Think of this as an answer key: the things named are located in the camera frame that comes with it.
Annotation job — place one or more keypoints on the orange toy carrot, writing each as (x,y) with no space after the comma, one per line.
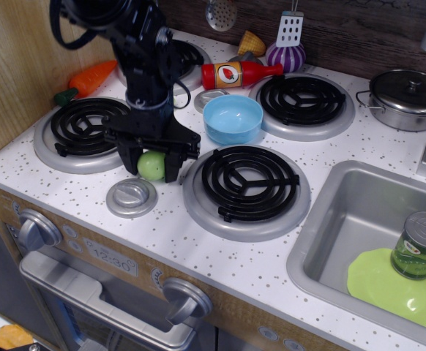
(85,82)

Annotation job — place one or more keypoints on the front silver stovetop knob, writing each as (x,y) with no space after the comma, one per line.
(131,198)

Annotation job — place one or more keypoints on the white slotted toy spatula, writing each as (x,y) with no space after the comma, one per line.
(290,27)

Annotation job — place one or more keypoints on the left silver oven knob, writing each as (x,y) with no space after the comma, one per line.
(37,231)

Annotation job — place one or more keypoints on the right silver oven knob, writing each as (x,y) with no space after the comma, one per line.
(185,301)

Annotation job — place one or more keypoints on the purple striped toy onion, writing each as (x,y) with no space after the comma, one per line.
(291,58)

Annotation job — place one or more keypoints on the steel pot with lid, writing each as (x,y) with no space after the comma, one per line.
(397,98)

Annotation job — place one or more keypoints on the silver toy sink basin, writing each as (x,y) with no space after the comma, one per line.
(360,208)

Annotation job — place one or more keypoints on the oven clock display panel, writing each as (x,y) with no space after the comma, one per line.
(111,257)

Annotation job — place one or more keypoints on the silver stovetop knob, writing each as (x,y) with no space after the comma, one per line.
(131,198)
(204,97)

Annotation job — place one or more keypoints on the silver oven door handle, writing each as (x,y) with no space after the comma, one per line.
(95,320)

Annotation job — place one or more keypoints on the front right black burner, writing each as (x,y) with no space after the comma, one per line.
(246,193)

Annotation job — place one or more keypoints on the green toy can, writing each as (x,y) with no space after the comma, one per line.
(408,257)

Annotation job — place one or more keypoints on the red toy ketchup bottle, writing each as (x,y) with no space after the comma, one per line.
(236,74)

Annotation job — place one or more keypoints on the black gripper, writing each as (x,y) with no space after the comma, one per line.
(156,130)

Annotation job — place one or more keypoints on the yellow toy corn piece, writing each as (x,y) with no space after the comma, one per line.
(251,43)

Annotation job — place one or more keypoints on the grey toy piece behind bottle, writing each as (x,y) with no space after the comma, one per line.
(248,56)

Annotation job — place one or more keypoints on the silver oven knob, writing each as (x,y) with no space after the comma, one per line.
(37,231)
(185,301)

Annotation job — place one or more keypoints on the back right black burner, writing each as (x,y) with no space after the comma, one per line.
(303,107)

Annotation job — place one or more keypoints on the green toy pear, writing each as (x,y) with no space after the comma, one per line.
(151,165)

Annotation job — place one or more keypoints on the light blue plastic bowl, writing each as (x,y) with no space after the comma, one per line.
(232,119)

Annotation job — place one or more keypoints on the light green plastic plate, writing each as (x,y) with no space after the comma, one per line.
(372,279)

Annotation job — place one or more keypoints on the back silver stovetop knob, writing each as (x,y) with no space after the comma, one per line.
(204,97)

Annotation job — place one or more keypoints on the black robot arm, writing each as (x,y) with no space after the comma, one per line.
(76,23)

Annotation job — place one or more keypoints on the orange object at floor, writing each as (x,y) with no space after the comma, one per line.
(13,336)

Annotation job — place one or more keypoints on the front left black burner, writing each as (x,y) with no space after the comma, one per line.
(71,139)

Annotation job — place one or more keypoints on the silver perforated toy ladle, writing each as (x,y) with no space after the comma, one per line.
(221,14)

